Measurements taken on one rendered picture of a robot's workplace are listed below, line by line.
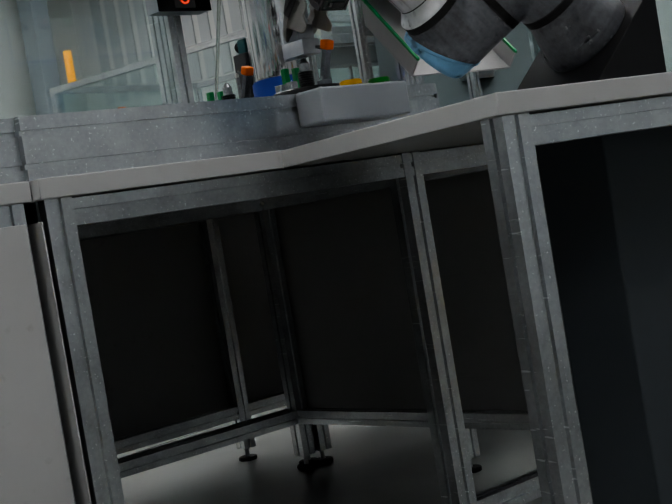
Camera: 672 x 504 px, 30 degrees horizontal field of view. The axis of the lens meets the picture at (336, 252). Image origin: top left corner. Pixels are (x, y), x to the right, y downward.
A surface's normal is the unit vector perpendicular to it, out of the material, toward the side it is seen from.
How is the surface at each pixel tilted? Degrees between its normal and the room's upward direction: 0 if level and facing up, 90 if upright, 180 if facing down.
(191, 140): 90
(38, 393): 90
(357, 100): 90
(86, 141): 90
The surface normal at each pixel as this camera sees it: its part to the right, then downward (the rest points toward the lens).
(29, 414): 0.65, -0.08
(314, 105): -0.74, 0.15
